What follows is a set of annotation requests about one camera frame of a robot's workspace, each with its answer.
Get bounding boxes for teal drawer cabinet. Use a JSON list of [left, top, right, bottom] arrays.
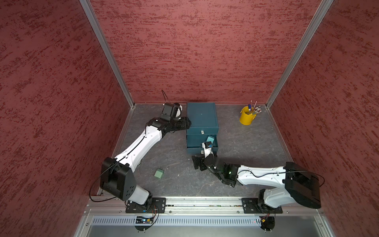
[[186, 103, 219, 155]]

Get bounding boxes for teal plug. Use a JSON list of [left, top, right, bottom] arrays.
[[206, 136, 215, 144]]

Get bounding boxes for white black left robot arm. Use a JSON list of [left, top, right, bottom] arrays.
[[100, 117, 191, 205]]

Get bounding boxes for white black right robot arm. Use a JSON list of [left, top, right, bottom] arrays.
[[192, 154, 322, 213]]

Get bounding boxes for green plug left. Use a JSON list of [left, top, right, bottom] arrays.
[[154, 169, 164, 179]]

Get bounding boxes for yellow pen cup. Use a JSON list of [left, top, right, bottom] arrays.
[[239, 106, 257, 125]]

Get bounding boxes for pens in cup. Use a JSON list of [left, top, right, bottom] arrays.
[[247, 101, 262, 115]]

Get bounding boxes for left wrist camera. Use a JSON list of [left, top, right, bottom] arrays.
[[160, 103, 183, 121]]

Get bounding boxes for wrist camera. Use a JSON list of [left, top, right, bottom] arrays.
[[160, 103, 183, 121], [202, 141, 213, 158]]

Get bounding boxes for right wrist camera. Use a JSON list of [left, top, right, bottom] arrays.
[[202, 141, 213, 158]]

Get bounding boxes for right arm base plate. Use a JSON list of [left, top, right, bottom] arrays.
[[241, 198, 283, 214]]

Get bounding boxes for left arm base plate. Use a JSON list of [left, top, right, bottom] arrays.
[[125, 197, 166, 214]]

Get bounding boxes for left aluminium corner post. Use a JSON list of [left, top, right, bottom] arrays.
[[80, 0, 135, 109]]

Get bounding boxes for aluminium corner post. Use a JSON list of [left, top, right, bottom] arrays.
[[265, 0, 334, 109], [80, 0, 135, 109]]

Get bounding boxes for right aluminium corner post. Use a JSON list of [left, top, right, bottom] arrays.
[[265, 0, 334, 109]]

